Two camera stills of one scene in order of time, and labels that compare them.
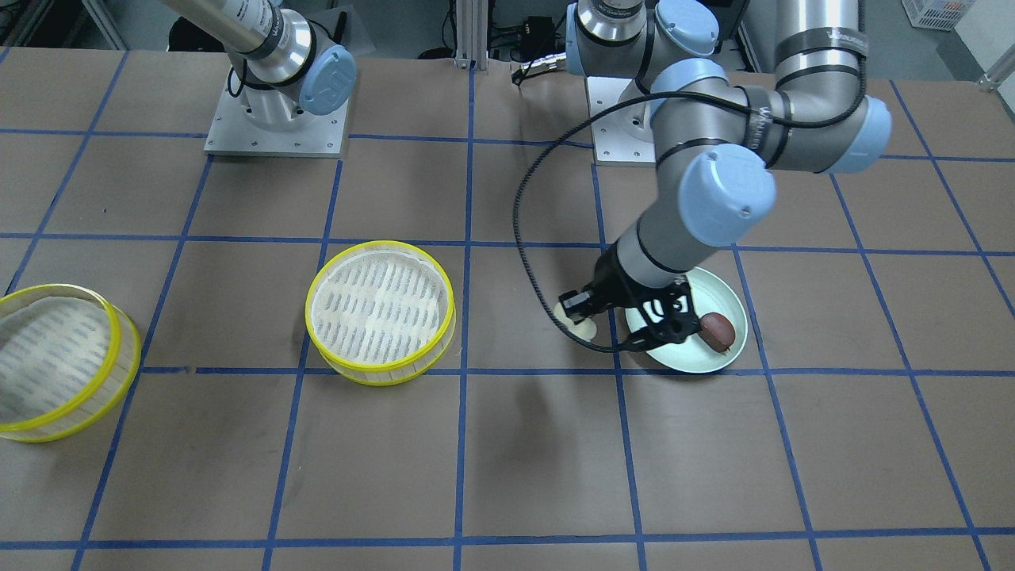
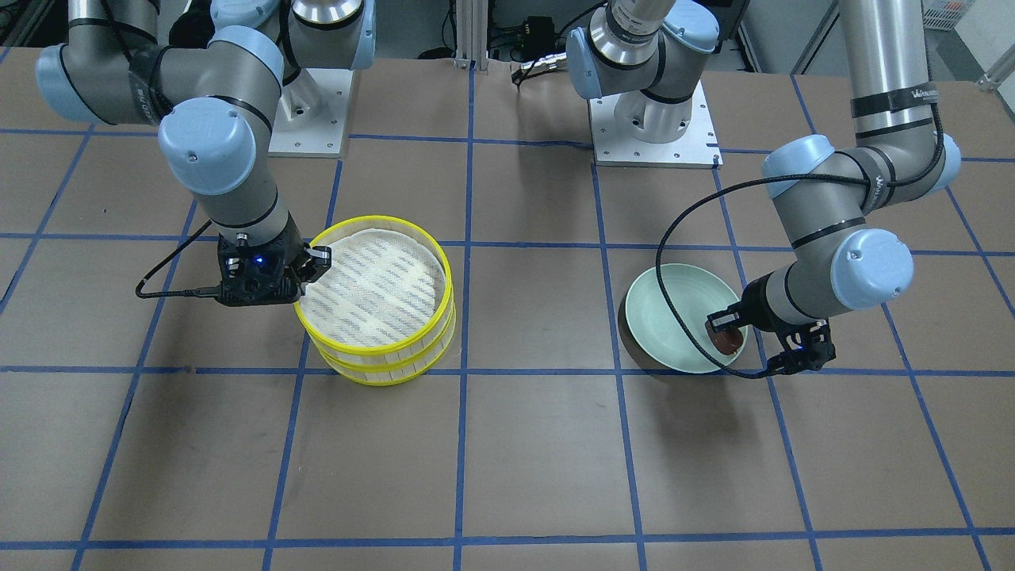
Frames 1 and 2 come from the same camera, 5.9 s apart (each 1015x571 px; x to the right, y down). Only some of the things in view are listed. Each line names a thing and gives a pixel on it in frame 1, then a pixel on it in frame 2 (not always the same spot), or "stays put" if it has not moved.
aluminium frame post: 471,34 stays put
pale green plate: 711,293 stays put
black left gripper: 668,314 -> 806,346
